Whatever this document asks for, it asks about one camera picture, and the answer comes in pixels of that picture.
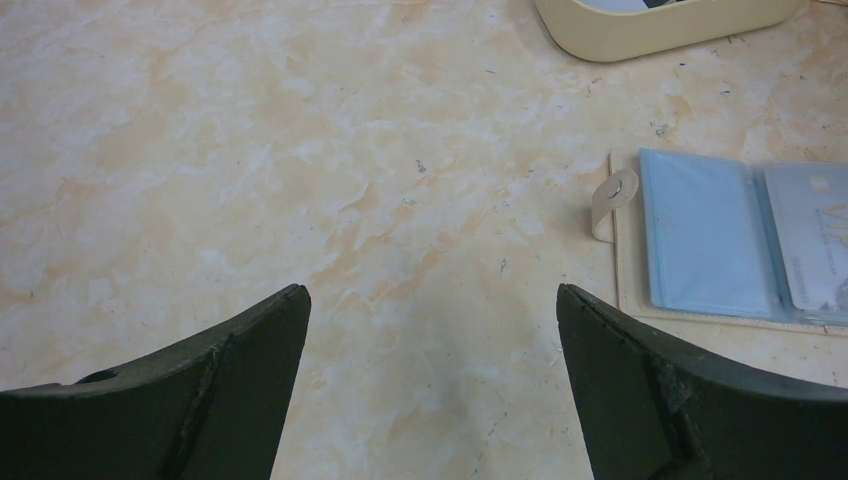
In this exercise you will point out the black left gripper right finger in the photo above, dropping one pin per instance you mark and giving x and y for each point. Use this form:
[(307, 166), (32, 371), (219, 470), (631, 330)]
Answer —
[(653, 406)]

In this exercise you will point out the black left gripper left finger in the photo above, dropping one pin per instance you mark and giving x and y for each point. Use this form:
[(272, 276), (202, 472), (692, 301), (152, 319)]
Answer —
[(211, 406)]

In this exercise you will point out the beige card holder wallet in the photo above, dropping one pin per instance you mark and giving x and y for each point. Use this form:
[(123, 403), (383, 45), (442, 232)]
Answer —
[(694, 239)]

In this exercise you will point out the silver credit card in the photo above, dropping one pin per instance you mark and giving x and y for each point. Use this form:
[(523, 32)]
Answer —
[(809, 206)]

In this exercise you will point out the beige oval card tray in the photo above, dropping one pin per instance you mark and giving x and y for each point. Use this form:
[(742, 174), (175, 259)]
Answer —
[(599, 36)]

